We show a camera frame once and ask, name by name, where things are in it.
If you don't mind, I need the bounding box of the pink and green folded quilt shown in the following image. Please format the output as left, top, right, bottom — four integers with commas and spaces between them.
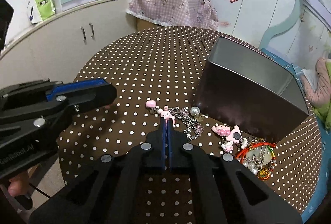
301, 57, 330, 132

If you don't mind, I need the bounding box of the silver metal tin box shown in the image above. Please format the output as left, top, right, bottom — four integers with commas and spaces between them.
192, 37, 310, 143

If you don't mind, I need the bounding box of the pink charm silver chain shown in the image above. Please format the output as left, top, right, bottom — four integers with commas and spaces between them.
145, 99, 205, 142

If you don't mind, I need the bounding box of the pink checkered cloth cover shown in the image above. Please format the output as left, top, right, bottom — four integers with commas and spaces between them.
126, 0, 219, 30

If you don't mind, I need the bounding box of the left hand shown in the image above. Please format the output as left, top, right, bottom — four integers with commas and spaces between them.
7, 171, 29, 197

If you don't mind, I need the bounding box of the teal bed mattress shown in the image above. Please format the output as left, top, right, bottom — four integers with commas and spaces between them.
261, 47, 331, 223

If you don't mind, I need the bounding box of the cream curved cabinet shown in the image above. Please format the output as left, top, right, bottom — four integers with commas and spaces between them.
1, 0, 137, 88

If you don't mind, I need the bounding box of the red cord bracelet bundle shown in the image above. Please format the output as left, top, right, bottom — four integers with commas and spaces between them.
234, 137, 277, 181

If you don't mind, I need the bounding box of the brown polka dot tablecloth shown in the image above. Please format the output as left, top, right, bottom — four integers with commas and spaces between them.
56, 26, 323, 224

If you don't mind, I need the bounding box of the pink cartoon charm keychain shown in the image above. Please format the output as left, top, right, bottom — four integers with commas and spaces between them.
211, 125, 248, 153

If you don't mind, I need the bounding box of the green paper bag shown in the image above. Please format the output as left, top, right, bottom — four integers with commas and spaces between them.
26, 0, 55, 25

